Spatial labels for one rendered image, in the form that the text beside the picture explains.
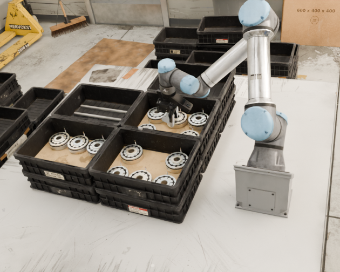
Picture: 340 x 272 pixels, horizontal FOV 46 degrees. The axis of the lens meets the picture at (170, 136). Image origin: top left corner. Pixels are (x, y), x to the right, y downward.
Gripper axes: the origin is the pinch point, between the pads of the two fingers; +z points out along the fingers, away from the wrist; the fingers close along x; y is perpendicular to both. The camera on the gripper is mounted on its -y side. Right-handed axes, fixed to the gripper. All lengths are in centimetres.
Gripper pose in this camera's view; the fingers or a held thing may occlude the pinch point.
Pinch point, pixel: (175, 122)
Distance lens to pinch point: 196.6
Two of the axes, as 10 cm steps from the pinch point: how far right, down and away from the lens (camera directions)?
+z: 0.6, 6.9, 7.2
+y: -9.4, -2.1, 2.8
